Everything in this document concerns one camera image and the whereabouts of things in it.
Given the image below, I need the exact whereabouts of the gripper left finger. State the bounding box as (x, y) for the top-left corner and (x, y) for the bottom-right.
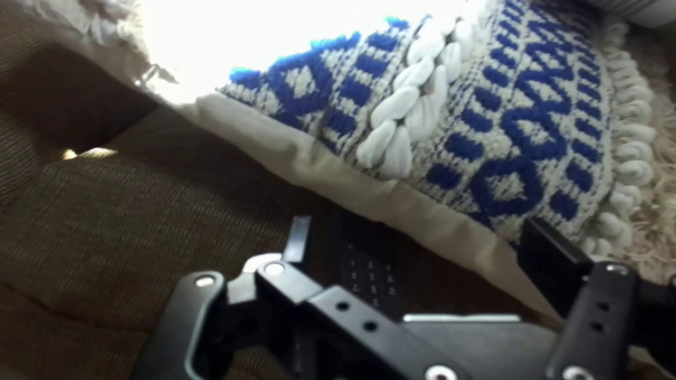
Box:
(130, 215), (476, 380)

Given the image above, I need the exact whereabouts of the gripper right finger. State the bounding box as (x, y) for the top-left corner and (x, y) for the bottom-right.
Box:
(517, 217), (676, 380)

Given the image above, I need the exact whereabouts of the black remote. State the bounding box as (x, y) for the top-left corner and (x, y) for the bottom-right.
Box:
(326, 207), (410, 322)

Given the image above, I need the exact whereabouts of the brown couch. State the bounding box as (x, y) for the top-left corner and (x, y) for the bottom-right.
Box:
(0, 0), (560, 380)

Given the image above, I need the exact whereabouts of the white and blue pillow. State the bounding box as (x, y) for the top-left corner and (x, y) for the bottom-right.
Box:
(21, 0), (658, 317)

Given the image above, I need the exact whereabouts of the cream shaggy throw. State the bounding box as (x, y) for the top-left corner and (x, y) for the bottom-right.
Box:
(597, 21), (676, 286)

